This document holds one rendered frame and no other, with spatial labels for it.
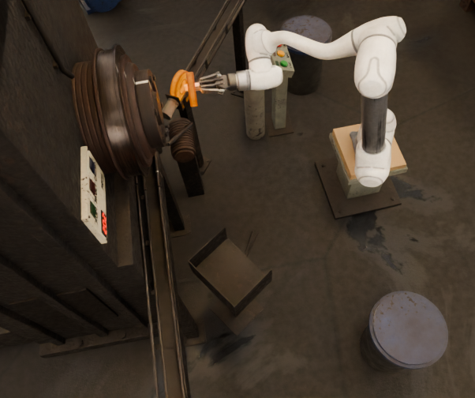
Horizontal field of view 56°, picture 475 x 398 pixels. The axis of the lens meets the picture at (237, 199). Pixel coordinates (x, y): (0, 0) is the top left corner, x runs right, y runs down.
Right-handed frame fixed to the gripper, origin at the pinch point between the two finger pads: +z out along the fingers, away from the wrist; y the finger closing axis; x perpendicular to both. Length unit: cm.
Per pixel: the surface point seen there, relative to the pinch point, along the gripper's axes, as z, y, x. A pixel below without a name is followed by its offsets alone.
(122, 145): 25, -54, 35
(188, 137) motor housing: 5.0, -2.3, -33.2
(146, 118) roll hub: 17, -44, 35
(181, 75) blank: 4.3, 14.3, -6.6
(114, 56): 24, -29, 49
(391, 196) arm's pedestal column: -107, -31, -77
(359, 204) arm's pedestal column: -87, -33, -78
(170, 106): 11.7, 4.1, -15.6
